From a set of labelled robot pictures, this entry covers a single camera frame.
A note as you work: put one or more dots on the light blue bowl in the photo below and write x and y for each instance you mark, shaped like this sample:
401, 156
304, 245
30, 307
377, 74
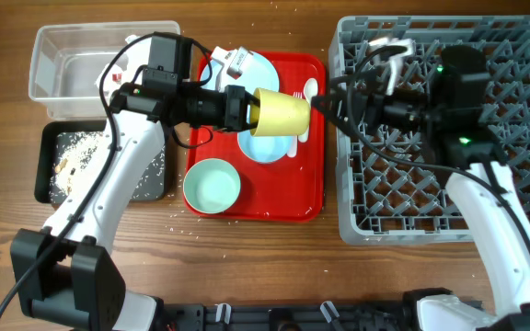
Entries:
265, 149

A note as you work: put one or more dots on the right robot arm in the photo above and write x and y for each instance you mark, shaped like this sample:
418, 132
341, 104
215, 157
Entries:
472, 167

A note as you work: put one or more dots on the black plastic tray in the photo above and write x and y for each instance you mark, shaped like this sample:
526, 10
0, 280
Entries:
47, 147

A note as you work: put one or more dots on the white plastic spoon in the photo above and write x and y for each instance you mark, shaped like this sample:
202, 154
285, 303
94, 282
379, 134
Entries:
310, 90

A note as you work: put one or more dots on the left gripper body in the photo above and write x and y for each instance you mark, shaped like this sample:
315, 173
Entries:
218, 108

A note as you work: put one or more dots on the white paper napkin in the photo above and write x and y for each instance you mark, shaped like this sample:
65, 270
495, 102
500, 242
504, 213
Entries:
124, 69

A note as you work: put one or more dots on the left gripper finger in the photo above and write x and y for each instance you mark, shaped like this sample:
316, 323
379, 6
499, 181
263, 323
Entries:
252, 123
251, 100

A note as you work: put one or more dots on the light blue plate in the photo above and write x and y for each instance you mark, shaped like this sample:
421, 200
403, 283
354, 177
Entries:
260, 74

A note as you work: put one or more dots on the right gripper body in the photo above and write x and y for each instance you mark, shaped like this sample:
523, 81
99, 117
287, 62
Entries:
394, 111

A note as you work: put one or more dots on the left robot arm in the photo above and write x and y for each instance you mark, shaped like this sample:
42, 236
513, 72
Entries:
64, 272

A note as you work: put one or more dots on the clear plastic bin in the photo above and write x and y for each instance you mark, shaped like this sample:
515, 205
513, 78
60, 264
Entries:
67, 61

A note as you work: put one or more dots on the yellow plastic cup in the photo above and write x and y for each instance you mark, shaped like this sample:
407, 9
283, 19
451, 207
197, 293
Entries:
279, 114

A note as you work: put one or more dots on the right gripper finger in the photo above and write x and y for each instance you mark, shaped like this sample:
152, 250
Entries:
335, 115
335, 96

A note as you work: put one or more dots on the food scraps and rice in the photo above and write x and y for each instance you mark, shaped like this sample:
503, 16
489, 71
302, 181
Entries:
74, 150

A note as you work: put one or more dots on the mint green bowl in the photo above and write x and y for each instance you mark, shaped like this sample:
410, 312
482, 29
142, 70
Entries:
211, 186

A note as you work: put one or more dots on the grey dishwasher rack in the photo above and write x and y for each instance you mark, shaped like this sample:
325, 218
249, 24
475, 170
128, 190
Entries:
384, 196

